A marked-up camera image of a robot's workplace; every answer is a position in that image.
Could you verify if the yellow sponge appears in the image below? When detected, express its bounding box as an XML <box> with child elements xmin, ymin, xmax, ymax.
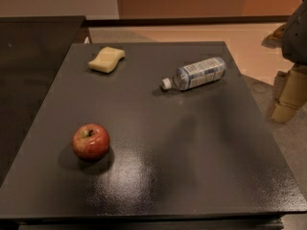
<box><xmin>88</xmin><ymin>47</ymin><xmax>125</xmax><ymax>74</ymax></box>

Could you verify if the dark side table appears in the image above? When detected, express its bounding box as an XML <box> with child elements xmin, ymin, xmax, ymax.
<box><xmin>0</xmin><ymin>15</ymin><xmax>85</xmax><ymax>185</ymax></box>

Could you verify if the red apple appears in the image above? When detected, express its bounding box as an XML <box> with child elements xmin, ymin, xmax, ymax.
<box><xmin>72</xmin><ymin>124</ymin><xmax>110</xmax><ymax>161</ymax></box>

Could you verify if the clear plastic water bottle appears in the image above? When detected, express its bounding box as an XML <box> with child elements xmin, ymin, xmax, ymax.
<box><xmin>161</xmin><ymin>57</ymin><xmax>226</xmax><ymax>91</ymax></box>

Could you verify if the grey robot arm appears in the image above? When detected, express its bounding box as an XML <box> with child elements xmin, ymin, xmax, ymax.
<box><xmin>268</xmin><ymin>0</ymin><xmax>307</xmax><ymax>123</ymax></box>

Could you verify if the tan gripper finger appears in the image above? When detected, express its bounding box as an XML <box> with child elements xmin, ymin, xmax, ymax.
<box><xmin>268</xmin><ymin>64</ymin><xmax>307</xmax><ymax>123</ymax></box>

